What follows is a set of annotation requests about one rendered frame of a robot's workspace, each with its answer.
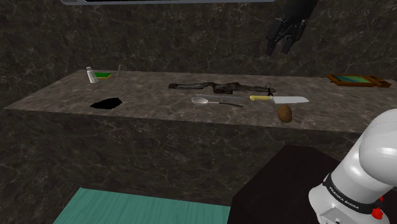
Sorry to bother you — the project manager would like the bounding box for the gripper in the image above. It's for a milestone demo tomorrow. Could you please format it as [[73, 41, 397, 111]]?
[[265, 0, 319, 57]]

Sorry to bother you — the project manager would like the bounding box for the brown potato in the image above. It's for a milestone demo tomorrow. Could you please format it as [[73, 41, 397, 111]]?
[[277, 104, 293, 124]]

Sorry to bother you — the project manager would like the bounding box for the dark long lumpy object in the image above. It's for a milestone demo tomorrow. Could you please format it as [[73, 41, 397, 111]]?
[[168, 81, 275, 95]]

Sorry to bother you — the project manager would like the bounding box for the wooden tray with green inlay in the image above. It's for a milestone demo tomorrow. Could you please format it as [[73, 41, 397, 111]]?
[[327, 73, 393, 88]]

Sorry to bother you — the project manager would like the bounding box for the dark robot stand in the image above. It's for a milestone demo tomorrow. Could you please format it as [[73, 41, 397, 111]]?
[[227, 144, 397, 224]]

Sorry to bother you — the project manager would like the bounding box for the white shaker bottle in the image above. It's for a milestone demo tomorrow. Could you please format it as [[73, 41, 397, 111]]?
[[85, 66, 100, 84]]

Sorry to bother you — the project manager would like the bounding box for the yellow-handled kitchen knife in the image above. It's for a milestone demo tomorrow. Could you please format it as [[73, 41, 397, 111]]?
[[249, 94, 310, 105]]

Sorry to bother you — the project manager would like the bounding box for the silver spoon with dark handle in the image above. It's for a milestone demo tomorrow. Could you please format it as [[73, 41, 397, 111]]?
[[191, 96, 244, 109]]

